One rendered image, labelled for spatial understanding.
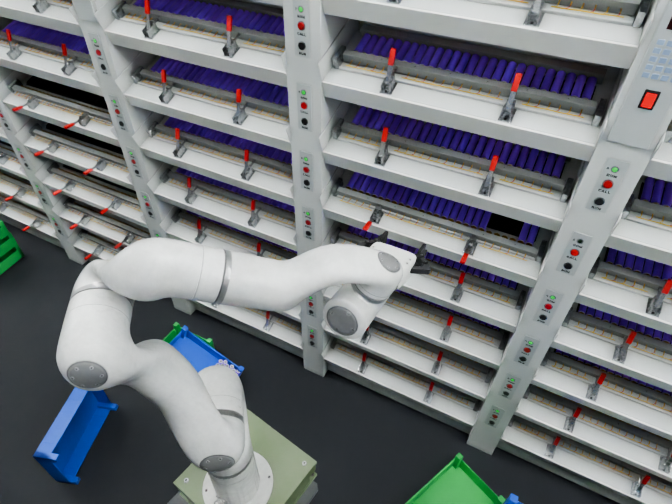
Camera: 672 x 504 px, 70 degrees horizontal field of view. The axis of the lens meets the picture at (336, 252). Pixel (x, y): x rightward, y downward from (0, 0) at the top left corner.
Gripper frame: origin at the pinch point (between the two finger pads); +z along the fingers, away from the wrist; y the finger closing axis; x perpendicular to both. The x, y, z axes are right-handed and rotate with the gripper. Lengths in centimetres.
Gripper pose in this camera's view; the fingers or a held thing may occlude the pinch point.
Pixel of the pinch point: (403, 244)
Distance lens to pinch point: 109.7
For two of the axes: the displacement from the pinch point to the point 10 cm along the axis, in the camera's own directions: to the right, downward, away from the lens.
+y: 8.9, 3.2, -3.3
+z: 4.5, -4.4, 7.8
